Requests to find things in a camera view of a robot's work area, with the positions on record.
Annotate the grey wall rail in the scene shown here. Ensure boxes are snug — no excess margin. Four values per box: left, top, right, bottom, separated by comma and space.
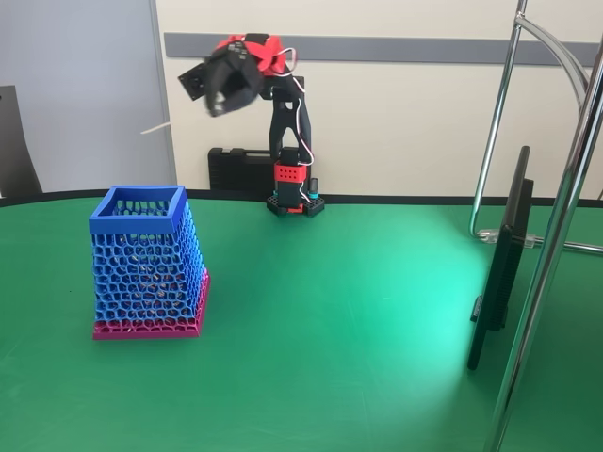
163, 31, 603, 67

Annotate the black monitor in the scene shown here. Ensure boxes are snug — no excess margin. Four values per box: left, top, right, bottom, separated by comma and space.
465, 145, 536, 373

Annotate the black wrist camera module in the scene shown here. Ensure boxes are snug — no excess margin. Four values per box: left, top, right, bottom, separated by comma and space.
177, 60, 211, 103

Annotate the green cloth with black rim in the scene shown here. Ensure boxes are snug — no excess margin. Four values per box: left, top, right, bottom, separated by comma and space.
0, 187, 603, 452

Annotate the blue and pink mesh basket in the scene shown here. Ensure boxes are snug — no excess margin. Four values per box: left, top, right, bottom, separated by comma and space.
89, 186, 212, 341

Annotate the chrome tube stand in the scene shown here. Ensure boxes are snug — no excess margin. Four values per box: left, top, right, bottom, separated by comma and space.
468, 0, 603, 452

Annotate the white red servo cable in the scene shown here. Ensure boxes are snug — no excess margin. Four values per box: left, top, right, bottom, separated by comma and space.
275, 46, 316, 208

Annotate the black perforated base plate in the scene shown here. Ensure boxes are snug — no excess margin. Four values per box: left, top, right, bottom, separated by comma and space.
266, 192, 327, 219

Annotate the black plastic tool case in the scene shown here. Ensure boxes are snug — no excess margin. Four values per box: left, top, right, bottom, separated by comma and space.
207, 146, 284, 192

